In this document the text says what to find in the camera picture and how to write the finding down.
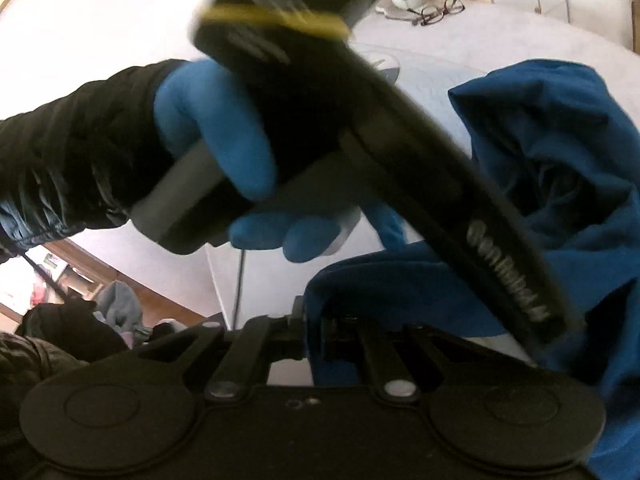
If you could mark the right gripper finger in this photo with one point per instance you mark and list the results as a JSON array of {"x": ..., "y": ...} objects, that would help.
[{"x": 233, "y": 375}]

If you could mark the blue zip sweatshirt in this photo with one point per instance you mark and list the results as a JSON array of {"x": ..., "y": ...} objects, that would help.
[{"x": 566, "y": 156}]

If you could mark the black sleeved left forearm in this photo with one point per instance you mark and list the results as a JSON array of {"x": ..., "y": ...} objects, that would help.
[{"x": 82, "y": 161}]

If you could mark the blue gloved left hand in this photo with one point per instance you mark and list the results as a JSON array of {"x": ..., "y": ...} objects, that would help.
[{"x": 203, "y": 101}]

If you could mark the dark framed eyeglasses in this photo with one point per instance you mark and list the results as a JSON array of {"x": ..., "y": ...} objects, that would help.
[{"x": 432, "y": 12}]

